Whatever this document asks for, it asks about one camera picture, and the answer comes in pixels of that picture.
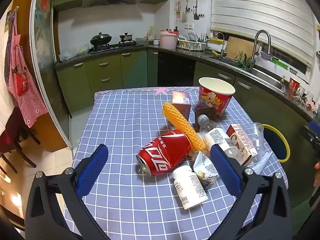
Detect clear bottle with white label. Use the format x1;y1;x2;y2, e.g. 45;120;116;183
197;114;243;165

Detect blue checkered tablecloth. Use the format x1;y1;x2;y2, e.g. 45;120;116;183
64;86;288;240

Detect red printed paper bucket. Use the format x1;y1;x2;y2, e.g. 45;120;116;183
198;77;236;117

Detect green cloth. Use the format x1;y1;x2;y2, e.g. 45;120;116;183
272;57;289;70

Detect dark wooden chair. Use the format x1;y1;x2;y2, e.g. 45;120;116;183
0;120;40;173

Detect clear plastic cup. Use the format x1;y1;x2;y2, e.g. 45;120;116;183
244;122;265;160

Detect pink plastic container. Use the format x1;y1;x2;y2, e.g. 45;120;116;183
159;30;178;50

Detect tall steel faucet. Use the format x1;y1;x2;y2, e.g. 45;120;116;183
251;29;272;67

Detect red box on counter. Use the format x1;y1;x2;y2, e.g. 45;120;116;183
289;77;300;98

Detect red checkered apron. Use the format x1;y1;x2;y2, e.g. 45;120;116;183
5;7;48;128

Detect wooden cutting board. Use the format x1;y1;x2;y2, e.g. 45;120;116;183
225;36;256;60

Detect red and white drink carton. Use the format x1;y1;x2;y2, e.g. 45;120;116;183
226;124;258;166

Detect white pill bottle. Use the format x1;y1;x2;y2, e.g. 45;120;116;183
172;165;209;210

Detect small brown cardboard box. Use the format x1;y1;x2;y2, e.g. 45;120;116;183
172;91;192;124

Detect hanging spatula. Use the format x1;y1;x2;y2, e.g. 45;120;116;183
181;0;189;23

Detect yellow foam net sleeve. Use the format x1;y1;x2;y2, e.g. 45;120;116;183
162;102;207;153

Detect white window blinds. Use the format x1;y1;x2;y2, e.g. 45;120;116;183
210;0;315;68

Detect black built-in appliance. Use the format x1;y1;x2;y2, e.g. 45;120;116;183
157;52;195;87

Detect green potted plant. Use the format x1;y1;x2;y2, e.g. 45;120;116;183
234;51;253;68

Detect dark stone countertop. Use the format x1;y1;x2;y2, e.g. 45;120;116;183
55;44;320;120

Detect small steel pot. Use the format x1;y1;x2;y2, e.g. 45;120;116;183
119;32;133;43

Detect green lower kitchen cabinets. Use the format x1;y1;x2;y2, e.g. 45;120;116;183
56;50;320;208

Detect pink rag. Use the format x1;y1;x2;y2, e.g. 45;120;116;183
304;92;320;113

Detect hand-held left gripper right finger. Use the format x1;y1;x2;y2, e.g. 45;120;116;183
210;144;293;240

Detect steel kitchen sink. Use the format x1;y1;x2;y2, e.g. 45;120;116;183
246;66;285;90

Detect yellow rimmed trash bin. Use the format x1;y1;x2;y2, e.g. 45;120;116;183
261;124;291;163

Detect dish rack with dishes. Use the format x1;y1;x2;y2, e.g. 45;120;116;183
176;32;209;51

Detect red cola can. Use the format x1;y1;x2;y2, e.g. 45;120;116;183
136;129;193;176

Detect crumpled silver snack wrapper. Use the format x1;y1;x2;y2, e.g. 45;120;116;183
192;150;218;189

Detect black wok with lid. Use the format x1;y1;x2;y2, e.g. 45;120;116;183
90;32;112;47

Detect black gas stove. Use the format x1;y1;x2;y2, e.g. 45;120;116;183
89;41;145;54

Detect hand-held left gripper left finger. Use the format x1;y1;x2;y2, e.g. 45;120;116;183
25;144;110;240

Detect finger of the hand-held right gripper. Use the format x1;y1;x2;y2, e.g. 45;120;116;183
301;120;320;155

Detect dark brown small box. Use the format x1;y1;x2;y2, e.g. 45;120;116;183
195;107;218;128

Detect small curved steel faucet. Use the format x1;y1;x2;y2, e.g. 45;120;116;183
215;32;225;58

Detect sliding glass door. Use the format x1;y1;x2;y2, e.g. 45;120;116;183
30;0;73;148

